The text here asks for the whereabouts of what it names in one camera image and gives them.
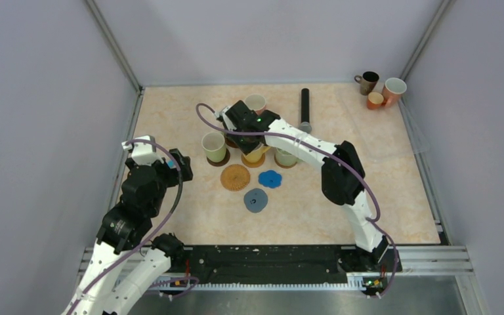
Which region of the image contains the yellow mug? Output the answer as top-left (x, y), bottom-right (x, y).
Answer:
top-left (243, 145), bottom-right (270, 162)

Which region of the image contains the brown ringed wooden coaster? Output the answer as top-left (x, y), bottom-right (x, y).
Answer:
top-left (224, 135), bottom-right (239, 149)

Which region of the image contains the light wooden coaster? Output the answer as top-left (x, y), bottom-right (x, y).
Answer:
top-left (275, 160), bottom-right (298, 169)
top-left (241, 158), bottom-right (265, 168)

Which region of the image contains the dark brown wooden coaster bottom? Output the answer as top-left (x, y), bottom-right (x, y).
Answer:
top-left (206, 151), bottom-right (230, 167)

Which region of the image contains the pale green cup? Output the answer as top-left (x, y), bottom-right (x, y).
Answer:
top-left (201, 131), bottom-right (226, 162)

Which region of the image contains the woven rattan coaster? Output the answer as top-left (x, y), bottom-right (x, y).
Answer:
top-left (220, 164), bottom-right (251, 192)

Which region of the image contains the light green mug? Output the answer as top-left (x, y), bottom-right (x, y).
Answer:
top-left (274, 148), bottom-right (298, 165)

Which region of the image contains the blue flower coaster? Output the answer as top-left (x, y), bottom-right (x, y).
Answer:
top-left (258, 170), bottom-right (283, 189)

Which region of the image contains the grey blue coaster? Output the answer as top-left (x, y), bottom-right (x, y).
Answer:
top-left (243, 188), bottom-right (268, 213)

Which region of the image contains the small yellow cup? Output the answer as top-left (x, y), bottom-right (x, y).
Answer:
top-left (366, 91), bottom-right (385, 110)

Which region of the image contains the black cup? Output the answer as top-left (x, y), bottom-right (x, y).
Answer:
top-left (354, 71), bottom-right (379, 96)

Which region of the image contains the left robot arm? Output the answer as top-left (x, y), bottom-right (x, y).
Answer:
top-left (64, 143), bottom-right (193, 314)

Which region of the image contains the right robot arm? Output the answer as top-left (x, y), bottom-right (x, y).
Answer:
top-left (215, 100), bottom-right (389, 270)

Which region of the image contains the black microphone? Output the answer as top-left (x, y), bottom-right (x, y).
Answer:
top-left (299, 88), bottom-right (312, 134)

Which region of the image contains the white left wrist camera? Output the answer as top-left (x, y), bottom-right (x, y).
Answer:
top-left (121, 141), bottom-right (158, 165)

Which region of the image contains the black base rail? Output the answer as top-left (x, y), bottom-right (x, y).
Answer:
top-left (169, 245), bottom-right (395, 285)

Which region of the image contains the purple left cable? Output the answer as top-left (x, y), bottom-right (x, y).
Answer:
top-left (66, 138), bottom-right (184, 315)

